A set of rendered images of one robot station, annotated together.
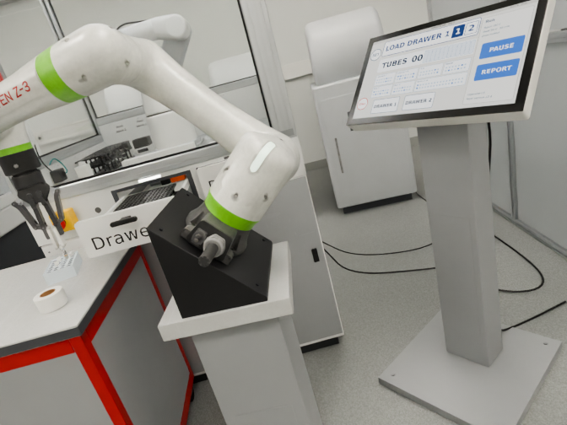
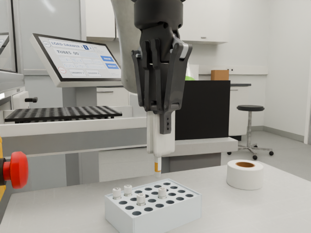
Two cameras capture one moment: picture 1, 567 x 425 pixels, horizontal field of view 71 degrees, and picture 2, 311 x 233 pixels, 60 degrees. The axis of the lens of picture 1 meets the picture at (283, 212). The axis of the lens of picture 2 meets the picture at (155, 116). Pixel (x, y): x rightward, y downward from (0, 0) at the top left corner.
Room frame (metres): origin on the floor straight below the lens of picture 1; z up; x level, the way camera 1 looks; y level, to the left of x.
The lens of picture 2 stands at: (1.30, 1.08, 0.97)
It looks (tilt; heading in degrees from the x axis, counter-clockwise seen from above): 8 degrees down; 250
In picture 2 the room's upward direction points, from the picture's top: straight up
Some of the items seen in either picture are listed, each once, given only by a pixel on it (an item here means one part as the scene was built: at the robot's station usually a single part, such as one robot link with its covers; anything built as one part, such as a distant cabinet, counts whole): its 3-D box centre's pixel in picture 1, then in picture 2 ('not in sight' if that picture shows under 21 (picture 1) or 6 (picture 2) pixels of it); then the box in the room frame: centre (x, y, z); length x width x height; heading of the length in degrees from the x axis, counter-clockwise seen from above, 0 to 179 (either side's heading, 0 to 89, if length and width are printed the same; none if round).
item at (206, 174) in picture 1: (240, 173); (22, 110); (1.40, 0.12, 0.87); 0.29 x 0.02 x 0.11; 91
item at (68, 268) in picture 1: (63, 267); (153, 206); (1.17, 0.71, 0.78); 0.12 x 0.08 x 0.04; 15
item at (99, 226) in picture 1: (132, 227); (148, 118); (1.08, 0.43, 0.87); 0.29 x 0.02 x 0.11; 91
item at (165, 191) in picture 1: (148, 207); (66, 124); (1.28, 0.43, 0.87); 0.22 x 0.18 x 0.06; 1
